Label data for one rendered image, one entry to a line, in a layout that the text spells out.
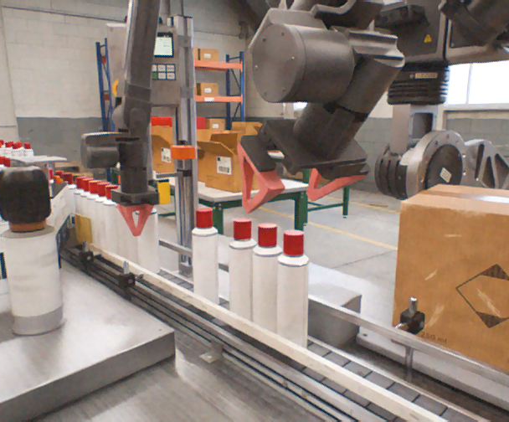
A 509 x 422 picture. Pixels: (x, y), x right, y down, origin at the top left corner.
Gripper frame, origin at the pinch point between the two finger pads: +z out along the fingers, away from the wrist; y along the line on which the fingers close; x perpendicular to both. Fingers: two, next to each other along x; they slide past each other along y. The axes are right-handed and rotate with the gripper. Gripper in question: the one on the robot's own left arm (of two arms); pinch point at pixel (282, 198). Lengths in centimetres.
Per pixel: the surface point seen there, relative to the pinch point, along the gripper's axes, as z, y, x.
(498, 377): 6.4, -19.9, 27.3
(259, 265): 22.9, -9.2, -3.6
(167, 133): 201, -126, -231
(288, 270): 18.0, -10.0, 1.0
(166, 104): 31, -15, -57
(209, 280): 38.5, -8.2, -10.8
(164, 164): 207, -112, -201
